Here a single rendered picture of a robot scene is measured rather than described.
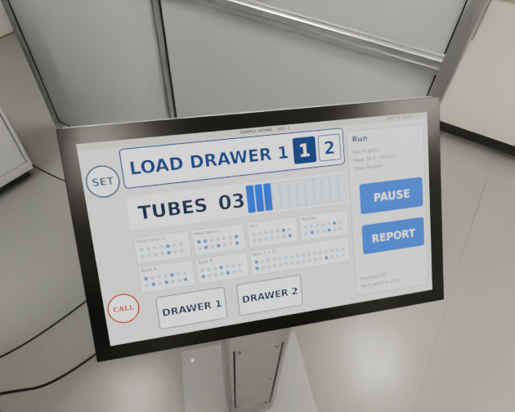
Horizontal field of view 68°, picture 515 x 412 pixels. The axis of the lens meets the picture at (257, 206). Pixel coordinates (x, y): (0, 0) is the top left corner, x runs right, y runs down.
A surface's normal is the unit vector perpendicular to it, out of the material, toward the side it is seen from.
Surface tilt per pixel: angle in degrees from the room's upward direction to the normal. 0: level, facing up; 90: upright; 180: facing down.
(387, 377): 0
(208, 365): 5
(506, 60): 90
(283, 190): 50
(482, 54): 90
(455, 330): 0
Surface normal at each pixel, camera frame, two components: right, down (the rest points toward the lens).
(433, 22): -0.53, 0.62
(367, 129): 0.18, 0.14
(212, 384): -0.04, -0.65
